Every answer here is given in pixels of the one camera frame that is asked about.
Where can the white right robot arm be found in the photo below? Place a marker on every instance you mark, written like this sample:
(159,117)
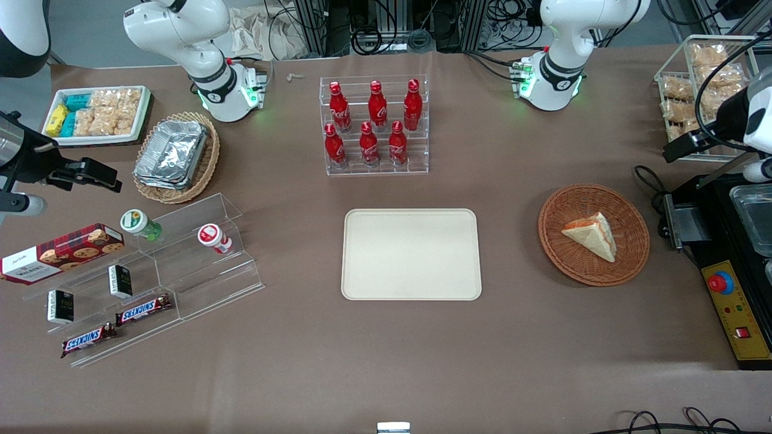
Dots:
(181,36)

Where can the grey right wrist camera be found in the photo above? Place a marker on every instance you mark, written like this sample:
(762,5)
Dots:
(21,205)

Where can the triangular wrapped sandwich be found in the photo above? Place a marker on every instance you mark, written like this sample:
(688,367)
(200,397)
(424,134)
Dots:
(594,236)

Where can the green lid cup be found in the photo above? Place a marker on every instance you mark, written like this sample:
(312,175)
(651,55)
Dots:
(137,223)

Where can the beige crumpled cloth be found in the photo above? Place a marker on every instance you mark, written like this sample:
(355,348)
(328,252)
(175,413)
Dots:
(265,33)

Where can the clear fried snack bag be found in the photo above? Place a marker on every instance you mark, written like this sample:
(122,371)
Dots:
(708,55)
(677,111)
(677,88)
(678,131)
(722,77)

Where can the Snickers chocolate bar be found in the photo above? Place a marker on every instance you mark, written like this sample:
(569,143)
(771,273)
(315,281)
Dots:
(143,310)
(88,340)

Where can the clear acrylic bottle rack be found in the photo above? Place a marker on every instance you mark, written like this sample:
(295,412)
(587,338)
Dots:
(374,172)

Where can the brown round wicker basket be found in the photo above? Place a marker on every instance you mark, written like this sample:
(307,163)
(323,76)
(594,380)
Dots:
(564,259)

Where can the clear acrylic stepped shelf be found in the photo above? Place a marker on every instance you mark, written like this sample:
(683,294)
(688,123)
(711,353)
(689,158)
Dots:
(199,283)

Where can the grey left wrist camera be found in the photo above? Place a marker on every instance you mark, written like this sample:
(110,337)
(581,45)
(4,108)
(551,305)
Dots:
(759,172)

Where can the stack of foil trays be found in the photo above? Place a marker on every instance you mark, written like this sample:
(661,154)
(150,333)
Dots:
(172,154)

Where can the red tartan cookie box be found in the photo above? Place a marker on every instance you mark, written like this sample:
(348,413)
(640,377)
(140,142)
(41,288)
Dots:
(66,252)

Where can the cream plastic tray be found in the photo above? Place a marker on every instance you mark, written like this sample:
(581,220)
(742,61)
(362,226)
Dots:
(411,254)

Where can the red lid cup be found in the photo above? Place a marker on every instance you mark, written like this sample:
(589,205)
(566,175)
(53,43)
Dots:
(212,237)

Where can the clear plastic container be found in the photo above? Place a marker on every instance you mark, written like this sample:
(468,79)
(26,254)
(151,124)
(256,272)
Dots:
(754,217)

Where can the black sealing machine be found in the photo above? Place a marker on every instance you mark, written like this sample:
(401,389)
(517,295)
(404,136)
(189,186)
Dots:
(711,241)

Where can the aluminium equipment frame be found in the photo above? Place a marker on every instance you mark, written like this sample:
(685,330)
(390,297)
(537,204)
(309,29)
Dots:
(386,24)

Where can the yellow control panel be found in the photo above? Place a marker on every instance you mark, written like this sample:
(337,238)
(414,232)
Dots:
(745,337)

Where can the white rectangular snack tray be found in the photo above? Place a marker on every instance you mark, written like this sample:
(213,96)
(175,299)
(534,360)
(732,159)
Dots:
(96,142)

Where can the clear rice cracker bag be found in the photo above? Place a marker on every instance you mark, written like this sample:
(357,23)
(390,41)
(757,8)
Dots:
(117,99)
(114,122)
(84,122)

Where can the yellow snack pack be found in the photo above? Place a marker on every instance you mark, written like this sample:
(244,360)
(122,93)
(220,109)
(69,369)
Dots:
(56,120)

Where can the red emergency stop button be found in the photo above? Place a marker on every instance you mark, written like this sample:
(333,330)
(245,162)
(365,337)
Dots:
(721,283)

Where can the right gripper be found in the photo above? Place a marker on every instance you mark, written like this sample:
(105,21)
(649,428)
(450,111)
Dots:
(31,160)

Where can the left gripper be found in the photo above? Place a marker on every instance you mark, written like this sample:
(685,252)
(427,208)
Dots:
(728,116)

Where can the teal snack pack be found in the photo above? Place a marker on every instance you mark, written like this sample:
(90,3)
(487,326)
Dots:
(78,102)
(69,125)

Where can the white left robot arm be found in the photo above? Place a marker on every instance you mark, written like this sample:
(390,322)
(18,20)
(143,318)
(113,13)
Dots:
(564,66)

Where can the red cola bottle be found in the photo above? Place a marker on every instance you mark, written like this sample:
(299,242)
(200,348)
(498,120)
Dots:
(339,108)
(377,107)
(334,147)
(412,106)
(368,146)
(397,144)

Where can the light oval wicker basket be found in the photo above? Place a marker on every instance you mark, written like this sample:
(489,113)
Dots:
(205,163)

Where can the small black white box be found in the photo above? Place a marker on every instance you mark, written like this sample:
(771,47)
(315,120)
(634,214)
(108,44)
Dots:
(60,307)
(120,281)

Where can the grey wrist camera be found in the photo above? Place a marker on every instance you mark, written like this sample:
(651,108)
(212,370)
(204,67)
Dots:
(759,172)
(21,205)

